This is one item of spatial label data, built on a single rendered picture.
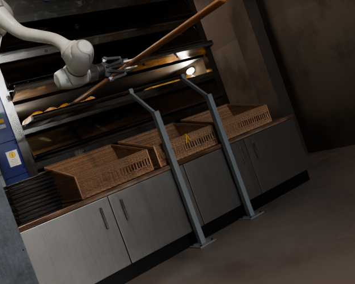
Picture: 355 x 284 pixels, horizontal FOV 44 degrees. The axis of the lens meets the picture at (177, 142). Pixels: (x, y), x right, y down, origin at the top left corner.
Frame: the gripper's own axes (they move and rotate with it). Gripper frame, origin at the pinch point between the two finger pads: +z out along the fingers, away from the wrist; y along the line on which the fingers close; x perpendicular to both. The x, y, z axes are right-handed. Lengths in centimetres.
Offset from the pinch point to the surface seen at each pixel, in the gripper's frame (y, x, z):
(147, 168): 59, -61, 24
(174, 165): 63, -50, 38
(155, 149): 48, -60, 34
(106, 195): 64, -55, -13
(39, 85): -19, -96, -15
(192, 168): 69, -55, 55
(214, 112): 38, -49, 85
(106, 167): 48, -60, -4
